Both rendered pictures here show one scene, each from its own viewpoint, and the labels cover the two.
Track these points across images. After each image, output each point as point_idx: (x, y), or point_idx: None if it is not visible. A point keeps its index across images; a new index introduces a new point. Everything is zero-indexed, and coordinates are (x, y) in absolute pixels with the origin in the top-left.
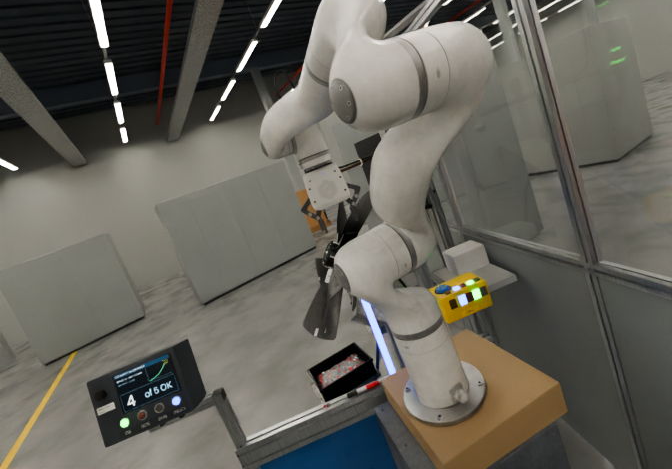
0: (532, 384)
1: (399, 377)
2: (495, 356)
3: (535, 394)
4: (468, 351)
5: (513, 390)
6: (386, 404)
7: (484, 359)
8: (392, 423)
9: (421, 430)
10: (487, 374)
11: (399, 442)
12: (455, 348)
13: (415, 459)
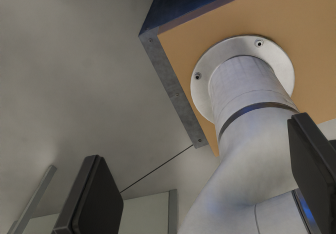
0: (334, 106)
1: (187, 38)
2: (327, 50)
3: (327, 117)
4: (300, 24)
5: (312, 107)
6: (155, 32)
7: (311, 50)
8: (163, 65)
9: (203, 124)
10: (300, 76)
11: (170, 90)
12: (286, 8)
13: (185, 111)
